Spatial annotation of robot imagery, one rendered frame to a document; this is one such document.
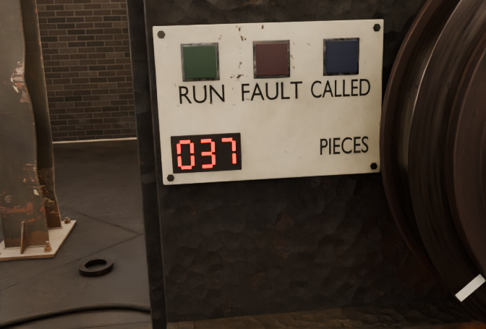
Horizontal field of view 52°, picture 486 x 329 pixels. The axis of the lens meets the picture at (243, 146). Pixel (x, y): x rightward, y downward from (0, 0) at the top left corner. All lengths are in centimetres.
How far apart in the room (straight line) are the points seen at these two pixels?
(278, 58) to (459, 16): 19
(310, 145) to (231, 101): 11
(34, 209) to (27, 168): 25
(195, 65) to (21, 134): 266
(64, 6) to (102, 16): 47
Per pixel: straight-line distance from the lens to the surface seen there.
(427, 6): 55
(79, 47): 668
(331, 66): 58
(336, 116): 59
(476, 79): 48
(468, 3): 50
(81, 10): 668
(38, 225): 330
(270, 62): 57
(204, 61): 56
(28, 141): 317
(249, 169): 59
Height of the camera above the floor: 122
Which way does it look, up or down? 12 degrees down
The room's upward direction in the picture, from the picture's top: 2 degrees counter-clockwise
